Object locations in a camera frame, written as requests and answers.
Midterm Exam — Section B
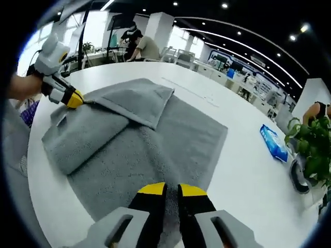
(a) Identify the blue wet wipes packet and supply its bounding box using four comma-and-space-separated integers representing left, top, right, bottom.
259, 124, 289, 163

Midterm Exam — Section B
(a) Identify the person's left hand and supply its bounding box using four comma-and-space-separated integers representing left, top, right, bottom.
7, 73, 45, 102

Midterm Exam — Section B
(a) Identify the green potted plant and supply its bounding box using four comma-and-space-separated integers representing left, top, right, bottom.
284, 116, 331, 187

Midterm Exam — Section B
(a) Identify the white office chair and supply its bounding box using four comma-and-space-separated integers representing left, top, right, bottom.
159, 45, 177, 63
176, 49, 197, 70

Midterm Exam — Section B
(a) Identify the black and white plant pot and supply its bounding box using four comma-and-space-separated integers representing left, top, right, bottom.
289, 158, 311, 195

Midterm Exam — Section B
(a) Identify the person's grey clothing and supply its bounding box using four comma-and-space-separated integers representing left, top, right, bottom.
2, 100, 33, 179

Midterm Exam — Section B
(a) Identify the dark screen on stand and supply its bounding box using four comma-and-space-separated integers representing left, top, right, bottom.
110, 13, 136, 31

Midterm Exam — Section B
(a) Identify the grey towel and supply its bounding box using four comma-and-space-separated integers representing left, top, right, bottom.
41, 77, 229, 223

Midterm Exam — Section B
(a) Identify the purple patterned bag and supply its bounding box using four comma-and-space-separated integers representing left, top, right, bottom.
20, 100, 40, 128

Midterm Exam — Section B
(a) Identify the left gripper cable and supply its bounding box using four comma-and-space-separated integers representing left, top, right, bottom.
25, 49, 43, 76

